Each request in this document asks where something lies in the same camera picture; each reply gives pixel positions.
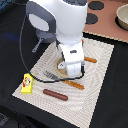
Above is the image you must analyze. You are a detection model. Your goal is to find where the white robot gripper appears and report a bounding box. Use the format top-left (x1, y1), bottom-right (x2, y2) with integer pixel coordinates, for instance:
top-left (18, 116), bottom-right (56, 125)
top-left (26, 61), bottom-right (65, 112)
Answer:
top-left (58, 42), bottom-right (84, 78)

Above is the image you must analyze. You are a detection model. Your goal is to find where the yellow butter box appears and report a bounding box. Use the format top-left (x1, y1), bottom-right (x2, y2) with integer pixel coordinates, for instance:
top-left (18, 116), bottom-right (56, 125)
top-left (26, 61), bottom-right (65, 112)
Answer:
top-left (21, 73), bottom-right (33, 94)

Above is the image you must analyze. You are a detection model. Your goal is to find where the small grey saucepan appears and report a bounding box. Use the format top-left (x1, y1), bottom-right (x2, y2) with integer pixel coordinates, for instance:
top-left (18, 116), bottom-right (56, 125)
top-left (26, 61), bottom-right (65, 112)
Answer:
top-left (32, 30), bottom-right (56, 53)

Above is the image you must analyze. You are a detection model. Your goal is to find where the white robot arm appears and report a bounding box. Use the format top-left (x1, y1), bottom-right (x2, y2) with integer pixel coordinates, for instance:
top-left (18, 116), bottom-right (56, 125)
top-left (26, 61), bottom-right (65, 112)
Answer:
top-left (26, 0), bottom-right (88, 77)

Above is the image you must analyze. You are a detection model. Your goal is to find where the round wooden plate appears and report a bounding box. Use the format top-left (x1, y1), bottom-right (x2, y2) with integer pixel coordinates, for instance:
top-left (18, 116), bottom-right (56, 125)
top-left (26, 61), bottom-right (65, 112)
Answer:
top-left (55, 57), bottom-right (68, 78)

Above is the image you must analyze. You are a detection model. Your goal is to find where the beige woven placemat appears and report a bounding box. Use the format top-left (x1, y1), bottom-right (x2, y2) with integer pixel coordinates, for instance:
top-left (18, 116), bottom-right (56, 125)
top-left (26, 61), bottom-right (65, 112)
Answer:
top-left (13, 38), bottom-right (114, 128)

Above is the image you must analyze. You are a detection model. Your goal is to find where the brown toy sausage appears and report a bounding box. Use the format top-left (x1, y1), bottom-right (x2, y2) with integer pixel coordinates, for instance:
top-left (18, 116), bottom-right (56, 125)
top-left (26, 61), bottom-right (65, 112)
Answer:
top-left (43, 89), bottom-right (68, 101)

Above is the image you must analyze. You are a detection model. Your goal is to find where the black stove burner disc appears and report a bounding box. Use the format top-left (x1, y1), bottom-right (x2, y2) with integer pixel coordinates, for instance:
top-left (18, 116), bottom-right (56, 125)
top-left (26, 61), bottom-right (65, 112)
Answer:
top-left (86, 13), bottom-right (98, 25)

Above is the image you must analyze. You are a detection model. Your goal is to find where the black rear burner disc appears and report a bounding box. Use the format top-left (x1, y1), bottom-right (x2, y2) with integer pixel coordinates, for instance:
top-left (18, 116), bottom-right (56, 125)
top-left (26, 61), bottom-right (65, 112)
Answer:
top-left (88, 1), bottom-right (104, 10)

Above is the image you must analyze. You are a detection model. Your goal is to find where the cream bowl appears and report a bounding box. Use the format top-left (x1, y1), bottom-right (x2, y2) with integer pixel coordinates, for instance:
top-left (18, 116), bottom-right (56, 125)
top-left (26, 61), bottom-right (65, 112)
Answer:
top-left (116, 4), bottom-right (128, 31)

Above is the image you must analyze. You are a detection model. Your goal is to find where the knife with wooden handle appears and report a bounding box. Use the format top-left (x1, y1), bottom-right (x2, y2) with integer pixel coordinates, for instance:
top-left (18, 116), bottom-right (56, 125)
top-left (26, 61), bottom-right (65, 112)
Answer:
top-left (84, 57), bottom-right (97, 63)

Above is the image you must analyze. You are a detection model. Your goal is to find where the fork with wooden handle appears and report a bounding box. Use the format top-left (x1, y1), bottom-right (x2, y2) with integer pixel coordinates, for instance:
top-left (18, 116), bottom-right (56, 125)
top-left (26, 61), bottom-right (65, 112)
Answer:
top-left (43, 71), bottom-right (84, 90)

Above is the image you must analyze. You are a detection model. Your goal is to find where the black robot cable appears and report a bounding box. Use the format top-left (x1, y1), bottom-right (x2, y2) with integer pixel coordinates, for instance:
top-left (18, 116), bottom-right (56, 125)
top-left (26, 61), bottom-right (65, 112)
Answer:
top-left (18, 13), bottom-right (86, 84)

